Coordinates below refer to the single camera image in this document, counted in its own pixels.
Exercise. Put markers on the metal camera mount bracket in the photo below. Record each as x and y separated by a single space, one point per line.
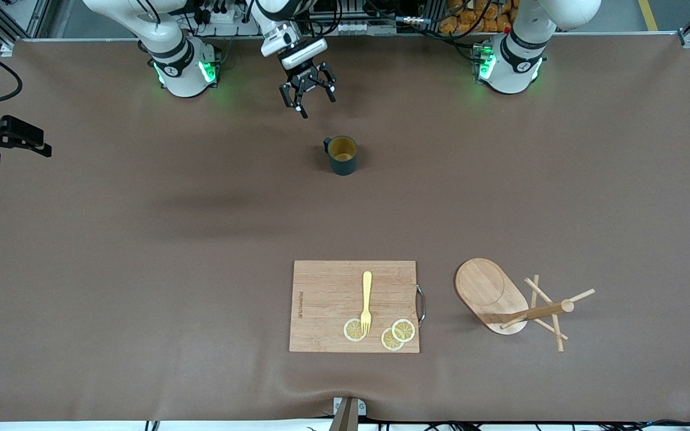
348 419

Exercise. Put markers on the wooden mug tree rack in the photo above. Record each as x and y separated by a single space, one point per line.
489 287

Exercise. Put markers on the brown table mat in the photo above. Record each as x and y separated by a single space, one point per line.
141 179

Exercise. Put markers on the lemon slice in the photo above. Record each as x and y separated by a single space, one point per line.
388 342
405 330
351 330

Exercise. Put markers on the white power strip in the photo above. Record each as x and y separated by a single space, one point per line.
219 15

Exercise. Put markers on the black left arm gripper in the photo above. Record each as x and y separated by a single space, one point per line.
305 76

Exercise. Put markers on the dark teal cup yellow inside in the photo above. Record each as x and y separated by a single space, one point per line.
345 167

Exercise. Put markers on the yellow plastic fork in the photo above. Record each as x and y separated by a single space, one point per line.
367 287

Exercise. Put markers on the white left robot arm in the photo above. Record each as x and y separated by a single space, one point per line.
510 66

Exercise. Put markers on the orange packaged snacks heap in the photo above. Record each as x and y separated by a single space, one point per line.
471 18

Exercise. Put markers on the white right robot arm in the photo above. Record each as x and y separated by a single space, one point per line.
183 72

